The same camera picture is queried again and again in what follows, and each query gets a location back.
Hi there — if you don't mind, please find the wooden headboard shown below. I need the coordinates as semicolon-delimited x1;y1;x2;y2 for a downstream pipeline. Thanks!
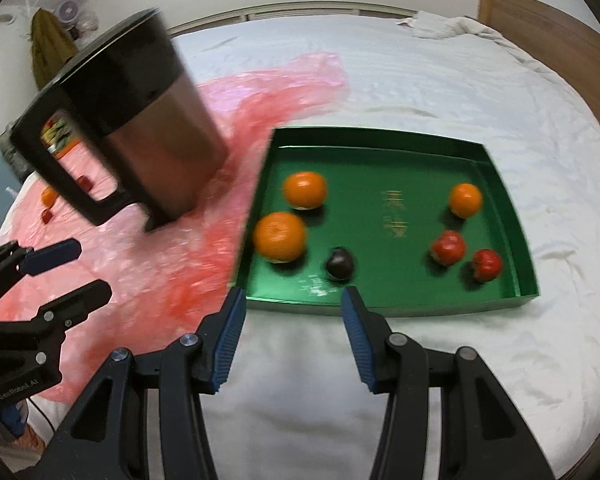
478;0;600;123

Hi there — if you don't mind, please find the pink plastic sheet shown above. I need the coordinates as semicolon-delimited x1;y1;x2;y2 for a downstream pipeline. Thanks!
0;51;349;404

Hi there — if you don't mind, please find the orange back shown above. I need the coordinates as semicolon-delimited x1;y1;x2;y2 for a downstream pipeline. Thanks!
41;186;59;209

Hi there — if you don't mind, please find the red apple back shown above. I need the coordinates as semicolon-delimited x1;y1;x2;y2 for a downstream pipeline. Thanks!
76;176;94;192

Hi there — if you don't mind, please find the red yellow box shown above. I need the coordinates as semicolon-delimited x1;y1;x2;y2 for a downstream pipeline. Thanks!
41;117;81;159

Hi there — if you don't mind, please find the black electric kettle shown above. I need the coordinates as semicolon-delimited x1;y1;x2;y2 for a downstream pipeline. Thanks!
12;9;228;231

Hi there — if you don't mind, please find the crumpled white blanket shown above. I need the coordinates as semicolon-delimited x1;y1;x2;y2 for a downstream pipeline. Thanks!
396;11;550;72

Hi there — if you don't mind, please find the olive coat on rack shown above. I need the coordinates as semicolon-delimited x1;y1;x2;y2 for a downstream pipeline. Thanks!
30;9;78;90

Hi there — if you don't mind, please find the small white fan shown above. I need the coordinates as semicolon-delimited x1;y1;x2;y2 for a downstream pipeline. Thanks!
54;0;82;26

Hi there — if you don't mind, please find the green tray box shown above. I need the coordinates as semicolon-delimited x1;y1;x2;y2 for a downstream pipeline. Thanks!
233;127;540;318

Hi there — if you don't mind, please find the small orange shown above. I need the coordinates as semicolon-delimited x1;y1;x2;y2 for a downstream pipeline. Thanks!
448;182;483;219

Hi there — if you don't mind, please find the dark plum front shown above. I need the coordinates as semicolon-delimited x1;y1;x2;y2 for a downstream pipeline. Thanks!
324;247;355;282

